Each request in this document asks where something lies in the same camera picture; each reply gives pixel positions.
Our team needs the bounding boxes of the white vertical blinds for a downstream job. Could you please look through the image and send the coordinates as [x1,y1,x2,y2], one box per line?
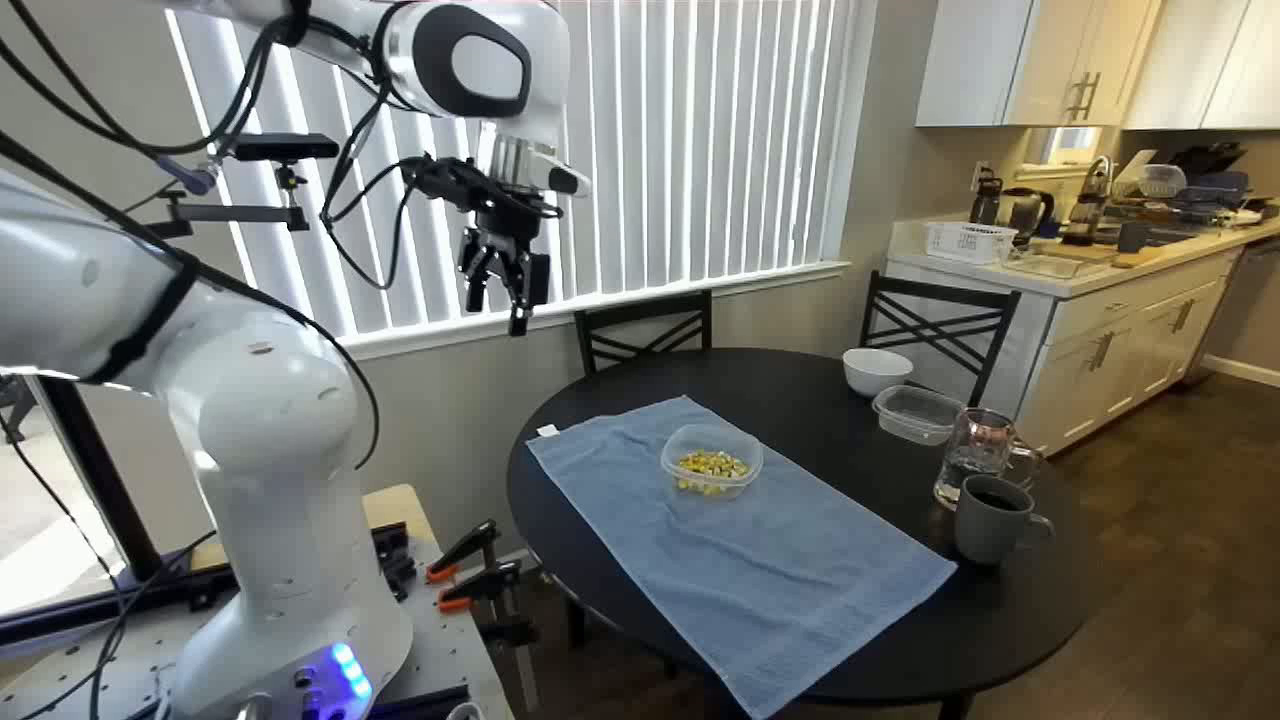
[160,0,885,347]

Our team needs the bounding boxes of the yellow food pieces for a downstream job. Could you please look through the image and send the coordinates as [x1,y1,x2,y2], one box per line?
[677,453,749,496]

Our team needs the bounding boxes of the white upper cabinets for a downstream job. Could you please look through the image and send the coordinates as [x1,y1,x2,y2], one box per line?
[917,0,1280,134]

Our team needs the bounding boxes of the black camera stand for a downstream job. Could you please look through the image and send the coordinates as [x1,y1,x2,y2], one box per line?
[0,127,345,643]

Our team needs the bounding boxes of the white ceramic bowl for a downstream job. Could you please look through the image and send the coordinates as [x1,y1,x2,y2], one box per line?
[844,347,911,396]

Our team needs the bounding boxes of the white kitchen counter cabinet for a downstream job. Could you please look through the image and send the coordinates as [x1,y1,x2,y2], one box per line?
[888,222,1276,456]

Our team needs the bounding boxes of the black orange clamp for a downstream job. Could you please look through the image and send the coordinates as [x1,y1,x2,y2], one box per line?
[425,522,502,584]
[437,559,523,617]

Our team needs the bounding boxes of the grey mug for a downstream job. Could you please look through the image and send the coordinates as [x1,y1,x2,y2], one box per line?
[958,477,1056,565]

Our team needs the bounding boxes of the black orange clamp upper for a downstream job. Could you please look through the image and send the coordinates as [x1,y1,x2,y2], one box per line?
[425,522,502,584]

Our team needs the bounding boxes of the black chair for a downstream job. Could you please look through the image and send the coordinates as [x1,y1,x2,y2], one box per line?
[576,291,712,375]
[860,271,1021,404]

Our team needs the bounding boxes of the black coffee maker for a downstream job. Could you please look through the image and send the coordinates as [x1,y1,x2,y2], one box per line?
[967,166,1004,225]

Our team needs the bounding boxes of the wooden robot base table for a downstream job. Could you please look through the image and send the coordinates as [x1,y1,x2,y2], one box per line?
[0,486,518,720]

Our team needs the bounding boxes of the round black table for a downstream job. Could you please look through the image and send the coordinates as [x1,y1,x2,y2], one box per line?
[507,347,1096,720]

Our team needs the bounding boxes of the black chair right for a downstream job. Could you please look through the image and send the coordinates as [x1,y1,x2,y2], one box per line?
[860,271,1021,404]

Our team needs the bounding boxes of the black chair left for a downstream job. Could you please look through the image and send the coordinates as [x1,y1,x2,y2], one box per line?
[576,291,712,375]

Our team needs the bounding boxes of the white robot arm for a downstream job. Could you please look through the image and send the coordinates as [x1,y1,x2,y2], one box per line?
[0,0,576,720]

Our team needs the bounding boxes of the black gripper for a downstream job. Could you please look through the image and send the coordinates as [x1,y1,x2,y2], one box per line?
[405,157,560,338]

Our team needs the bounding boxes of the black orange clamp lower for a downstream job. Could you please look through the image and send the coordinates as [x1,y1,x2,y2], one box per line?
[437,559,523,617]

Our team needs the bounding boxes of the glass jar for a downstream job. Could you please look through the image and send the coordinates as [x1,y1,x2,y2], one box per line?
[934,407,1041,514]

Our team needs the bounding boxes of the clear plastic bowl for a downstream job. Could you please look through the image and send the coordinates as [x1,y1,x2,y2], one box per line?
[660,426,766,500]

